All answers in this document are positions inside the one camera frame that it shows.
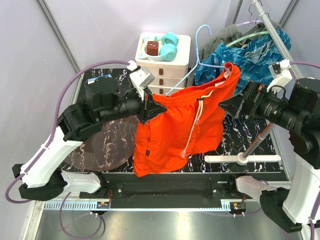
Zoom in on pink transparent basin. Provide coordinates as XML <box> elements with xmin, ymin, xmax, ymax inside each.
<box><xmin>64</xmin><ymin>116</ymin><xmax>139</xmax><ymax>172</ymax></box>

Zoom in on orange shorts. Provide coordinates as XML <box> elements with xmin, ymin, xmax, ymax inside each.
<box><xmin>133</xmin><ymin>62</ymin><xmax>241</xmax><ymax>177</ymax></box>

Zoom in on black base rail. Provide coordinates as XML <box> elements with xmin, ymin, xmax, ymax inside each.
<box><xmin>68</xmin><ymin>171</ymin><xmax>288</xmax><ymax>212</ymax></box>

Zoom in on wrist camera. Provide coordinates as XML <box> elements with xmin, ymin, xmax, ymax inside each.
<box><xmin>127</xmin><ymin>60</ymin><xmax>155</xmax><ymax>100</ymax></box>
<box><xmin>267</xmin><ymin>59</ymin><xmax>293</xmax><ymax>92</ymax></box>

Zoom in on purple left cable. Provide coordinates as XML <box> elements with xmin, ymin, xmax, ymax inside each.
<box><xmin>4</xmin><ymin>59</ymin><xmax>131</xmax><ymax>205</ymax></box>

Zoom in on teal headphones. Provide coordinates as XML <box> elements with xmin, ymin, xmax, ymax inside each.
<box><xmin>138</xmin><ymin>32</ymin><xmax>179</xmax><ymax>62</ymax></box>

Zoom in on dog picture book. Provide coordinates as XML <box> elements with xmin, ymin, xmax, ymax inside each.
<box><xmin>87</xmin><ymin>73</ymin><xmax>112</xmax><ymax>85</ymax></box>

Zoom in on brown cube box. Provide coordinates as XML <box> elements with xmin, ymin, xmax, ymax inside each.
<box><xmin>146</xmin><ymin>41</ymin><xmax>159</xmax><ymax>56</ymax></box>

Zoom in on white clothes rack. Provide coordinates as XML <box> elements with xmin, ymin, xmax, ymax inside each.
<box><xmin>204</xmin><ymin>0</ymin><xmax>302</xmax><ymax>166</ymax></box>

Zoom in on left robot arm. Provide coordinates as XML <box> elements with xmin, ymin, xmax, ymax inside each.
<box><xmin>12</xmin><ymin>76</ymin><xmax>167</xmax><ymax>203</ymax></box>

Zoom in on light blue wire hanger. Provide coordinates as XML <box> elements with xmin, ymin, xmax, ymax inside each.
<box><xmin>165</xmin><ymin>24</ymin><xmax>226</xmax><ymax>97</ymax></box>

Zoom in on white drawer unit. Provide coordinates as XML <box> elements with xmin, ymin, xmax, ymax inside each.
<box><xmin>135</xmin><ymin>32</ymin><xmax>191</xmax><ymax>96</ymax></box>

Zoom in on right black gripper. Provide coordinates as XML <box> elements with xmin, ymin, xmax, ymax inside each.
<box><xmin>217</xmin><ymin>78</ymin><xmax>305</xmax><ymax>131</ymax></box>

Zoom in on grey shorts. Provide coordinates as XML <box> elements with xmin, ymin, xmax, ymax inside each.
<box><xmin>199</xmin><ymin>23</ymin><xmax>283</xmax><ymax>65</ymax></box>

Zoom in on mint green hanger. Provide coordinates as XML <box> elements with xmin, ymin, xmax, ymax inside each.
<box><xmin>226</xmin><ymin>31</ymin><xmax>269</xmax><ymax>48</ymax></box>

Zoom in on blue patterned shorts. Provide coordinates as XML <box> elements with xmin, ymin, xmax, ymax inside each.
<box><xmin>194</xmin><ymin>34</ymin><xmax>284</xmax><ymax>94</ymax></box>

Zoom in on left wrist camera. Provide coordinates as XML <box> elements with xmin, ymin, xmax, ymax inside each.
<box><xmin>127</xmin><ymin>60</ymin><xmax>155</xmax><ymax>100</ymax></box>

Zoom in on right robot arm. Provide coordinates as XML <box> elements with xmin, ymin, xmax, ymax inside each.
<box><xmin>219</xmin><ymin>78</ymin><xmax>320</xmax><ymax>239</ymax></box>

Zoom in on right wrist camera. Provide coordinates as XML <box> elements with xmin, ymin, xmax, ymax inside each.
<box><xmin>267</xmin><ymin>59</ymin><xmax>293</xmax><ymax>92</ymax></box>

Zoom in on lilac hanger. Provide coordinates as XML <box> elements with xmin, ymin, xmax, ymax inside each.
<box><xmin>236</xmin><ymin>20</ymin><xmax>263</xmax><ymax>28</ymax></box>

